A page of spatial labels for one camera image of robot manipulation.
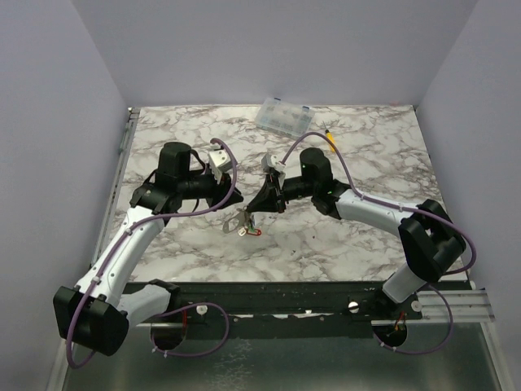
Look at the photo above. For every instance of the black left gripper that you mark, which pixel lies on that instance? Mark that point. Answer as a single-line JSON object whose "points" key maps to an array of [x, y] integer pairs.
{"points": [[220, 191]]}

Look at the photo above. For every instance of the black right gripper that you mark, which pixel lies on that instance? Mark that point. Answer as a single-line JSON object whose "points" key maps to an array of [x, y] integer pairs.
{"points": [[278, 192]]}

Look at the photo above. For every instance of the red key tag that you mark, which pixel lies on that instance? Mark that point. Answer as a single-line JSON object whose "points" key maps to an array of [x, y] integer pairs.
{"points": [[255, 232]]}

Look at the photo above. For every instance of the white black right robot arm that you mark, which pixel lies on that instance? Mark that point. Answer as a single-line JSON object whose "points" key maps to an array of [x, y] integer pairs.
{"points": [[429, 242]]}

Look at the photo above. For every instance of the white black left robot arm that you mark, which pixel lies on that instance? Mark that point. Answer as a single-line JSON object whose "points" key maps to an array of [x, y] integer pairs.
{"points": [[152, 206]]}

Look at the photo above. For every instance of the clear plastic organizer box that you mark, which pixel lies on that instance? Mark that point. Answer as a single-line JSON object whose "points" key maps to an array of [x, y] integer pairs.
{"points": [[283, 118]]}

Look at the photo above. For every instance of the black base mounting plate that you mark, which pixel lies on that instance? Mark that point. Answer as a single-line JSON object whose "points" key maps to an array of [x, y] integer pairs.
{"points": [[211, 325]]}

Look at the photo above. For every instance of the yellow handled screwdriver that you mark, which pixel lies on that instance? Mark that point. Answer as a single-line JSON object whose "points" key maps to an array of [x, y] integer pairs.
{"points": [[330, 137]]}

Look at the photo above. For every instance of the aluminium left side rail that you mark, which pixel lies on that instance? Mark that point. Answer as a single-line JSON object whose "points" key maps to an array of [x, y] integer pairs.
{"points": [[123, 156]]}

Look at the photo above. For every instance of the aluminium rail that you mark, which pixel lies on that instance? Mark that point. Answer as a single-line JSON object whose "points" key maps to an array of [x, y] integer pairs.
{"points": [[429, 306], [123, 156]]}

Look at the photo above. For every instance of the aluminium front rail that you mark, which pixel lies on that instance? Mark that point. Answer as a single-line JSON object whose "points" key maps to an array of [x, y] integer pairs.
{"points": [[429, 306]]}

